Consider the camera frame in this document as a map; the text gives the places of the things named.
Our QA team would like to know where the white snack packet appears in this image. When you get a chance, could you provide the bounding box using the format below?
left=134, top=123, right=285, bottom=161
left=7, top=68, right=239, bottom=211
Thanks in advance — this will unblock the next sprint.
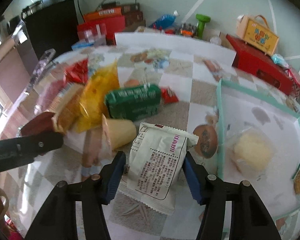
left=119, top=122, right=199, bottom=216

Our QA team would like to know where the dark red snack packet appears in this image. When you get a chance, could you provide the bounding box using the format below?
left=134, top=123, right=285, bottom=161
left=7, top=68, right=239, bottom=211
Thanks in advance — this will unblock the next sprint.
left=20, top=112, right=55, bottom=137

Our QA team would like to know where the clear yellow cake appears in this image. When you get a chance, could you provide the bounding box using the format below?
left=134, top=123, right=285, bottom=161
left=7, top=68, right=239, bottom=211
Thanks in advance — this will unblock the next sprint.
left=225, top=127, right=276, bottom=181

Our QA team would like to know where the yellow snack bag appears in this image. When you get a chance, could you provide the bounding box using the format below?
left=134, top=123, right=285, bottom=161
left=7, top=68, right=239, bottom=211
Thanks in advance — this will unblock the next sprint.
left=76, top=60, right=120, bottom=133

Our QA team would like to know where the green snack packet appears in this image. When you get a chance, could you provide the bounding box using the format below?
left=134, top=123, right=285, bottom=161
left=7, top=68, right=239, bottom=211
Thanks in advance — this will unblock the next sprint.
left=104, top=83, right=161, bottom=121

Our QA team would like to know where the pink snack packet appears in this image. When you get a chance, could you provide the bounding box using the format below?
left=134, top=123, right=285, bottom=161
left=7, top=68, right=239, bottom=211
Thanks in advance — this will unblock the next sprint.
left=34, top=80, right=64, bottom=115

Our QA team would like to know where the red snack bag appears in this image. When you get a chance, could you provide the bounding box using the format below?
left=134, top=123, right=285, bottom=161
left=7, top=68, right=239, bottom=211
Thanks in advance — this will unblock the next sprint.
left=64, top=58, right=88, bottom=85

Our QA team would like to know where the orange beige bread packet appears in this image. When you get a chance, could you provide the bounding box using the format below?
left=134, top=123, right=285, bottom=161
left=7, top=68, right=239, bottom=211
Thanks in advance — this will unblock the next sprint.
left=82, top=116, right=137, bottom=167

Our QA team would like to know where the teal rimmed white tray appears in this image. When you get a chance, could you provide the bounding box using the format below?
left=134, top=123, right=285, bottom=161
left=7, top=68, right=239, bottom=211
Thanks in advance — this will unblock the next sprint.
left=216, top=80, right=300, bottom=219

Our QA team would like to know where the checkered patterned tablecloth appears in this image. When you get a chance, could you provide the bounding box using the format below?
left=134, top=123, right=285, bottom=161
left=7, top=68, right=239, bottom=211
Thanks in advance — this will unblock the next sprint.
left=0, top=45, right=300, bottom=240

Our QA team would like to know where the small red candy packet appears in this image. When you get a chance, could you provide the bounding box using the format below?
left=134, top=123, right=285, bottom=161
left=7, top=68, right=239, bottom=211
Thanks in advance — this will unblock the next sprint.
left=161, top=87, right=179, bottom=104

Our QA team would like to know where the large red gift box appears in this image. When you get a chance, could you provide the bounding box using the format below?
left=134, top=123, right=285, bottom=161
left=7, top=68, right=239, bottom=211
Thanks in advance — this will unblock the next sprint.
left=226, top=34, right=293, bottom=95

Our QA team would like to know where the red patterned tin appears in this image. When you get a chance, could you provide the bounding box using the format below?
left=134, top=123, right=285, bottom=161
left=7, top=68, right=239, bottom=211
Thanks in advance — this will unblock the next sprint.
left=286, top=67, right=300, bottom=99

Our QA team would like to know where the black tv cabinet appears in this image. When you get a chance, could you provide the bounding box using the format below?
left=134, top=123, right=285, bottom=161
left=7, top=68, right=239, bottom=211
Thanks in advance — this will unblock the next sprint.
left=24, top=0, right=78, bottom=58

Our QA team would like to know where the clear plastic container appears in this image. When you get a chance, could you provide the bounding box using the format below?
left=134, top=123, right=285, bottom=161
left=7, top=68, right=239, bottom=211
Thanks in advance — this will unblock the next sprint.
left=77, top=23, right=107, bottom=46

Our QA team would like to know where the light blue tissue pack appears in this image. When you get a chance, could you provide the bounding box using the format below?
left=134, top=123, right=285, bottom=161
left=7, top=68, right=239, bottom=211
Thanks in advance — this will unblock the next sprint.
left=271, top=54, right=289, bottom=69

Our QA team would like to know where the pile of small toys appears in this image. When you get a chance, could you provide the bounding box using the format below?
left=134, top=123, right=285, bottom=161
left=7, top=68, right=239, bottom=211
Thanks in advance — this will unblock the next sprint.
left=164, top=23, right=197, bottom=37

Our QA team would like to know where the red box on floor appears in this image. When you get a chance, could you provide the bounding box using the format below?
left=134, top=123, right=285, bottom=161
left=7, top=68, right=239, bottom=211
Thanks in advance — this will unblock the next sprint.
left=77, top=16, right=126, bottom=45

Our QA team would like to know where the yellow children's gift box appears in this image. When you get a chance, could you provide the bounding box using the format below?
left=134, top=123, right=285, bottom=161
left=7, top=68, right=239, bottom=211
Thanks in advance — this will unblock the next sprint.
left=236, top=15, right=279, bottom=56

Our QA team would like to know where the green dumbbell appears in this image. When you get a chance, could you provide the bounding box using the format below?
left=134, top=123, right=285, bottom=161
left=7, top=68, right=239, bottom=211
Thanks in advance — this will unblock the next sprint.
left=196, top=14, right=211, bottom=39

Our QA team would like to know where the blue plastic bottle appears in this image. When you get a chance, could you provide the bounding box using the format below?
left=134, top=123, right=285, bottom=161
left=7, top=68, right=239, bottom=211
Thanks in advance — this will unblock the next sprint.
left=148, top=10, right=179, bottom=30

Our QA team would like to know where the orange carton box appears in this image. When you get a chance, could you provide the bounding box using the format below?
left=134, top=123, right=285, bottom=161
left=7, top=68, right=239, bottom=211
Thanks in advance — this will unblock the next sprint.
left=83, top=7, right=122, bottom=22

